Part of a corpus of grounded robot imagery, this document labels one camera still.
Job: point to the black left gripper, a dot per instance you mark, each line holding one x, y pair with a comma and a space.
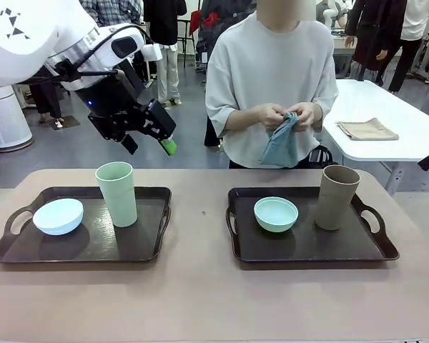
128, 121

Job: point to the tall green cup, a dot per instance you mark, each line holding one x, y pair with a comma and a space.
119, 200

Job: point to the beige cloth mat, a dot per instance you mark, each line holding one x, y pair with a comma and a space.
368, 129

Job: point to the tall brown cup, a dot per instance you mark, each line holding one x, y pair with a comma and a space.
332, 203

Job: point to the light blue bowl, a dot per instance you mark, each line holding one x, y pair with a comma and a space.
57, 218

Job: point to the blue cloth mat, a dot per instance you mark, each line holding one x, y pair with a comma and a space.
280, 146

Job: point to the mint green bowl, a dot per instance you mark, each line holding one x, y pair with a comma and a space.
275, 218

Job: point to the person's left forearm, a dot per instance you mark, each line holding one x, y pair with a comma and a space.
317, 119

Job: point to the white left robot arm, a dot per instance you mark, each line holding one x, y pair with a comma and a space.
21, 43

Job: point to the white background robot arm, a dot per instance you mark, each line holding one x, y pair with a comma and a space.
330, 10

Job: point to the dark brown serving tray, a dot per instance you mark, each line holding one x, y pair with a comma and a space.
93, 246
307, 246

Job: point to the person's right hand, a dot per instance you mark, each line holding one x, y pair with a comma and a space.
273, 116

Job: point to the person's left hand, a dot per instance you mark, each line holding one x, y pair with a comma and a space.
305, 116

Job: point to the white side table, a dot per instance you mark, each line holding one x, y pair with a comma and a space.
379, 103

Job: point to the grey floor plate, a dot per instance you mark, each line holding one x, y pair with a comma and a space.
69, 122

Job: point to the bystander in red plaid shirt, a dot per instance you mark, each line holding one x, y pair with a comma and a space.
46, 100

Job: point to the black bag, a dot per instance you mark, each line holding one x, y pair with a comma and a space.
320, 157

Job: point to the bystander in dark jacket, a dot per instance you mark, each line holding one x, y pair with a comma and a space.
207, 35

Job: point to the bystander in light trousers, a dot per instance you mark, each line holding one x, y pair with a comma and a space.
164, 18

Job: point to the grey background desk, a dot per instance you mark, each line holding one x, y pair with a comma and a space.
343, 53

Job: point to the bystander in blue plaid shirt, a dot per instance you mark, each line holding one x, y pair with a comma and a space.
107, 10

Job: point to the bystander in white top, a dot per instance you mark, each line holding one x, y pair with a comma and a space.
414, 18

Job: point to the bystander in black coat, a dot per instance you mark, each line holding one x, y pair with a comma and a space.
375, 28

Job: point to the person in white shirt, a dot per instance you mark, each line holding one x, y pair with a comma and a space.
271, 64

